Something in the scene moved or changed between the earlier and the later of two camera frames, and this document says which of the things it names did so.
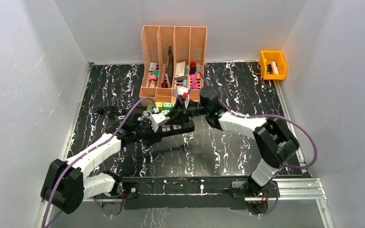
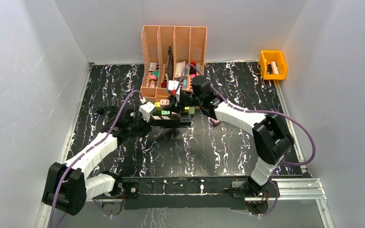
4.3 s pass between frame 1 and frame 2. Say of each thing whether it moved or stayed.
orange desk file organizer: stayed
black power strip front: moved
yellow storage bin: stayed
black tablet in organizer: stayed
